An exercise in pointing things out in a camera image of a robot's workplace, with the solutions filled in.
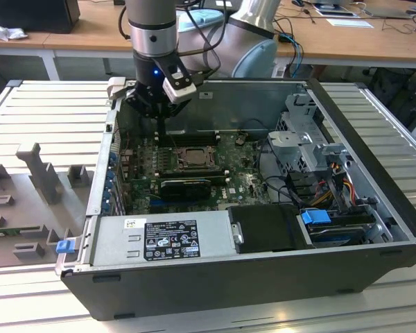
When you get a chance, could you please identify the black RAM slot bank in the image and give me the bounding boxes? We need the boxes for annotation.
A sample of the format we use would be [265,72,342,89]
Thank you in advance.
[156,168,232,185]
[155,128,220,147]

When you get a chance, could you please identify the black office chair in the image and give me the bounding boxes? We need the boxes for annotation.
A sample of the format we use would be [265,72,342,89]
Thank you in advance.
[367,67,416,129]

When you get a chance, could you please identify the hard disk in blue carrier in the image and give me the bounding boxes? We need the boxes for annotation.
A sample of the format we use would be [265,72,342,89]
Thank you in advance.
[300,207,377,249]

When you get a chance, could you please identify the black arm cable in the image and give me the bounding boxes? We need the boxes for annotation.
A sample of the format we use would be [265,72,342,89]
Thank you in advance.
[119,3,229,84]

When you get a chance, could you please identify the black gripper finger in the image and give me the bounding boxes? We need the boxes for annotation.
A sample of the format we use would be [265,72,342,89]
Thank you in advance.
[161,99,191,140]
[125,85,163,140]

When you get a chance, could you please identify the crumpled white paper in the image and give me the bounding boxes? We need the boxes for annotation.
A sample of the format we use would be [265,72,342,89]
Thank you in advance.
[0,19,28,42]

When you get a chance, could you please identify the blue plastic case latch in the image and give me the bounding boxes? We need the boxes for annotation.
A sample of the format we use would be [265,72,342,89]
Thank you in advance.
[56,241,76,255]

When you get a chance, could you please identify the blue hanging cable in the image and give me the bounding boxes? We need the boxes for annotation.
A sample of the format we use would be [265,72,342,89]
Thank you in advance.
[279,33,304,76]

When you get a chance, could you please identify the black plastic shroud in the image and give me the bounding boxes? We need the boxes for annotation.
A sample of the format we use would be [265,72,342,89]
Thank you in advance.
[227,203,315,255]

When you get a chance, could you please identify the metal CPU socket cover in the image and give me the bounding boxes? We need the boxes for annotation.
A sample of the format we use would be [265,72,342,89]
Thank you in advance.
[175,145,218,170]

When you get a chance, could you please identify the green RAM stick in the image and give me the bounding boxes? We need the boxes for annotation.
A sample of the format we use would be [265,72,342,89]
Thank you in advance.
[0,227,25,240]

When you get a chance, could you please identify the CPU socket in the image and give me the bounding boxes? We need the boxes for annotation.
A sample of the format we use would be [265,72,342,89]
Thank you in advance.
[173,144,220,171]

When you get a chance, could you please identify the black graphics card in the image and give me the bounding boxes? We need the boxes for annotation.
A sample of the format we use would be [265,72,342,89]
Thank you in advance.
[159,178,212,200]

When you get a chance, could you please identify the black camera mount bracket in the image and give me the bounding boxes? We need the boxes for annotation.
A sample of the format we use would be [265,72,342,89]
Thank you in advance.
[152,57,195,87]

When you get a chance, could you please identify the yellow red wire bundle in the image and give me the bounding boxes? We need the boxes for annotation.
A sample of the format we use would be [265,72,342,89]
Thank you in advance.
[311,173,356,209]

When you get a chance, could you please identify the wooden desk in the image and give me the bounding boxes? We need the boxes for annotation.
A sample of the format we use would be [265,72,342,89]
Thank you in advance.
[0,0,416,70]

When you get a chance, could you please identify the black box on desk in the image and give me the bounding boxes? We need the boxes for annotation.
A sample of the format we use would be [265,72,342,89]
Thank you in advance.
[0,0,80,35]

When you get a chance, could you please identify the grey parts rack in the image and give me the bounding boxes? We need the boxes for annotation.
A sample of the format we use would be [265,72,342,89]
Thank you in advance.
[0,142,98,268]

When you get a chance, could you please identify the grey laptop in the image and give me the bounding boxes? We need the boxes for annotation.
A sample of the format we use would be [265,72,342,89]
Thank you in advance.
[362,0,416,20]

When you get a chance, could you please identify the pale grey case handle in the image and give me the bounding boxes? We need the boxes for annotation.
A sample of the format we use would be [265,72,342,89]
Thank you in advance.
[106,76,128,101]

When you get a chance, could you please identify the green motherboard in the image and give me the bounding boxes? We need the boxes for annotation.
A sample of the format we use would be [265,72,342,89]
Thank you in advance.
[119,133,275,214]

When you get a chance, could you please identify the black and grey PC case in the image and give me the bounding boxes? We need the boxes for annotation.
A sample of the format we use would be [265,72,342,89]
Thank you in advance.
[55,78,416,322]

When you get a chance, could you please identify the black desk cables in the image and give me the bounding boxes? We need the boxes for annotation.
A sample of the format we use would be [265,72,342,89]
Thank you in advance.
[381,15,416,35]

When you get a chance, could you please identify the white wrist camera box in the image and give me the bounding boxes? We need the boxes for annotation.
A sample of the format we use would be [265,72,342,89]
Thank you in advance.
[162,72,198,104]

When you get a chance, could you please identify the silver power supply unit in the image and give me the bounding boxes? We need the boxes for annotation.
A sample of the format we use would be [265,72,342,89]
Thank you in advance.
[86,211,243,268]

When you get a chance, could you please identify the grey metal drive cage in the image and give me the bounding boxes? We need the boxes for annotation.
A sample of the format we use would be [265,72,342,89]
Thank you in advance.
[266,92,356,209]

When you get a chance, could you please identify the black power supply label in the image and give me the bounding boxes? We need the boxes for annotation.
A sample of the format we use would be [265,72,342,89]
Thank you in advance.
[144,219,200,262]

